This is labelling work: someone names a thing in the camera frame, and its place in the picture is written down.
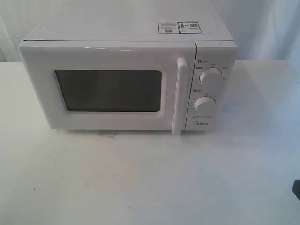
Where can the white microwave door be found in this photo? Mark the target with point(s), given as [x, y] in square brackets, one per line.
[111, 85]

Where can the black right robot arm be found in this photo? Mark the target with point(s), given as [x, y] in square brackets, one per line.
[296, 188]

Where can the white microwave oven body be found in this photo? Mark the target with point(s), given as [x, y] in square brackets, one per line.
[214, 49]

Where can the lower white control knob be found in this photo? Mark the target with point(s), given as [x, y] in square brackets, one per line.
[205, 104]

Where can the white control knob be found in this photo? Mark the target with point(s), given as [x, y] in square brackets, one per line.
[211, 76]
[205, 104]

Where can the upper white control knob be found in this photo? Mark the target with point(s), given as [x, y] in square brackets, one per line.
[211, 76]

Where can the blue red info sticker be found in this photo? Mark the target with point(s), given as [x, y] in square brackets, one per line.
[189, 27]

